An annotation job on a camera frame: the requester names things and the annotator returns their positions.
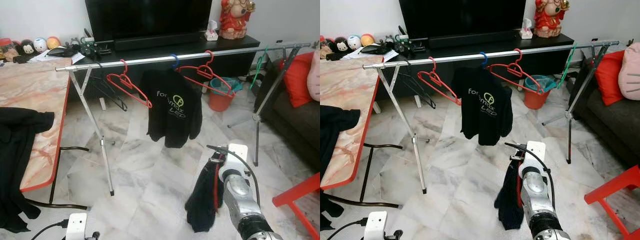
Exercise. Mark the black shirt green print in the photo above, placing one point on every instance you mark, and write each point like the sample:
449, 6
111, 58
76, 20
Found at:
167, 125
480, 122

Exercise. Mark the red seated figurine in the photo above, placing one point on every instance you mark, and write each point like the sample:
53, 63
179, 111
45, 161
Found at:
549, 19
235, 20

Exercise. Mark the plain black garment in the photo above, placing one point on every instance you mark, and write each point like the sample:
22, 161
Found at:
20, 150
332, 135

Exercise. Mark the black mouse toy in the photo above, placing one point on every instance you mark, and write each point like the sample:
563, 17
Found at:
338, 46
24, 48

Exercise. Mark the black television cabinet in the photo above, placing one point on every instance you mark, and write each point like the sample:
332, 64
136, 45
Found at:
235, 65
550, 62

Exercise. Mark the marble top folding table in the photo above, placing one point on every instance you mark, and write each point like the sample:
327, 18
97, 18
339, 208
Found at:
345, 82
30, 85

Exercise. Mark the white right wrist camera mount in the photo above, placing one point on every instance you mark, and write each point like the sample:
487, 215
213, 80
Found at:
536, 150
238, 152

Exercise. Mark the black flat television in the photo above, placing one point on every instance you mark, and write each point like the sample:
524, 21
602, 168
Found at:
147, 17
460, 17

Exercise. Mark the white paper stack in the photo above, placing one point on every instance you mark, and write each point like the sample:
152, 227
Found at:
79, 59
390, 57

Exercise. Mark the black leather wallet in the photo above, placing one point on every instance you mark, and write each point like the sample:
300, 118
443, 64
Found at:
376, 49
62, 51

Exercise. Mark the green plastic hanger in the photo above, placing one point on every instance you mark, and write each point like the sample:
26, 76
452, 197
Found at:
258, 71
567, 70

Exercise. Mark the black soundbar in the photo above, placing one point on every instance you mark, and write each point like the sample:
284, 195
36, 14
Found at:
472, 40
157, 41

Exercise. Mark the red lid jar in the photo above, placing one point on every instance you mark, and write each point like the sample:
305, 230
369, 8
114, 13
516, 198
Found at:
322, 42
6, 50

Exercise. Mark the white round toy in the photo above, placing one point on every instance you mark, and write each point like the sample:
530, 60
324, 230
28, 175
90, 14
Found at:
40, 44
354, 42

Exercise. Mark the orange round toy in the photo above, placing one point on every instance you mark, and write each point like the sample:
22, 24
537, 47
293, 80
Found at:
53, 43
367, 40

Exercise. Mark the red cushion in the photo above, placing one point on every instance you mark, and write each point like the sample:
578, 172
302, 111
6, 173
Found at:
610, 77
297, 80

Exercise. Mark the dark grey fabric sofa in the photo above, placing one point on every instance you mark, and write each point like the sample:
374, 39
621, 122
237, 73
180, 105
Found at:
295, 130
615, 125

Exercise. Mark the navy blue shirt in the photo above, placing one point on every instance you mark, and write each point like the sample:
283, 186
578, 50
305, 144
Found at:
507, 200
202, 200

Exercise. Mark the pink cat face pillow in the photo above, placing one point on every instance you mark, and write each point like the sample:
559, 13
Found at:
315, 75
630, 72

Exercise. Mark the red plastic hanger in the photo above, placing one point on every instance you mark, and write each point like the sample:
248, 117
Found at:
434, 73
124, 76
207, 72
517, 70

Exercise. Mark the silver metal clothes rack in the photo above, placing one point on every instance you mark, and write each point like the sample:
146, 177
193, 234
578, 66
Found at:
460, 57
150, 59

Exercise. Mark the orange bucket teal liner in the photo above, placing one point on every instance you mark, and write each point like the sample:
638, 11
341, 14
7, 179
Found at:
220, 102
534, 100

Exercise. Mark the red plastic stool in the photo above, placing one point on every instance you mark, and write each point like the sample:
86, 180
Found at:
295, 192
612, 185

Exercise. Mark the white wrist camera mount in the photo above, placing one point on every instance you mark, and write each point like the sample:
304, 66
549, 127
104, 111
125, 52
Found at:
76, 227
375, 226
536, 150
238, 152

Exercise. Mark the small white ornament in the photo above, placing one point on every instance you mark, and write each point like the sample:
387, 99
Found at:
212, 32
526, 31

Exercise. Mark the blue plastic hanger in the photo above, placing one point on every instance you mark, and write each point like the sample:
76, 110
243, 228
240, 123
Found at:
170, 61
481, 59

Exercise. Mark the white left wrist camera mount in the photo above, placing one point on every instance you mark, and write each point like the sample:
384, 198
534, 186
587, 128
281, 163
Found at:
375, 226
76, 227

